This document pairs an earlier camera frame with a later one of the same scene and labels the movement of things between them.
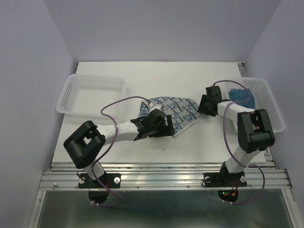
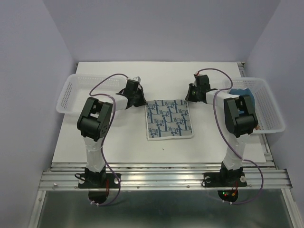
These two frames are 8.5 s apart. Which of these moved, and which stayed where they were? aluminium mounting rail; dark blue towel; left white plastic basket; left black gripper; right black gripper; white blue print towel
Moved: left black gripper; white blue print towel; right black gripper
Stayed: dark blue towel; left white plastic basket; aluminium mounting rail
